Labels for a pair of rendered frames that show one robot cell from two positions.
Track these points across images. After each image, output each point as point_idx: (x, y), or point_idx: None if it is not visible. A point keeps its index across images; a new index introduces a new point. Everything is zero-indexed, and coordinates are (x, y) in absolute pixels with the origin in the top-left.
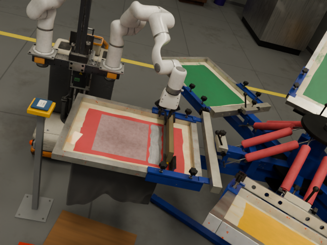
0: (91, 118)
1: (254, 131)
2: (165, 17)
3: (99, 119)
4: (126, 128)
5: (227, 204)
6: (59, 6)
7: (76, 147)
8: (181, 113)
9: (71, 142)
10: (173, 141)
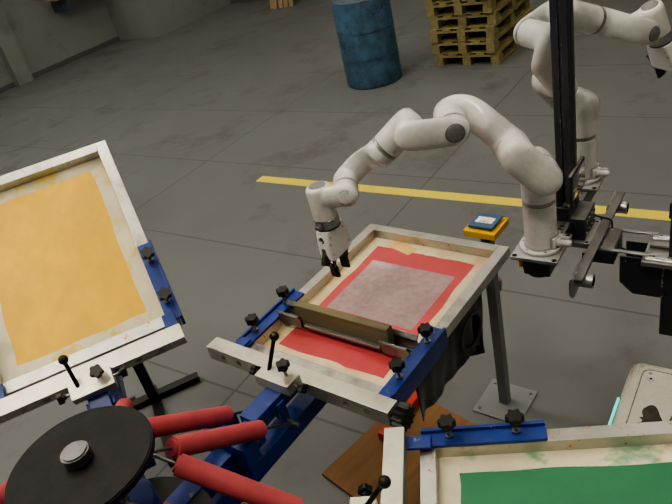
0: (445, 265)
1: None
2: (395, 119)
3: (440, 273)
4: (408, 299)
5: (116, 188)
6: (549, 93)
7: (382, 248)
8: (411, 369)
9: (394, 245)
10: (318, 311)
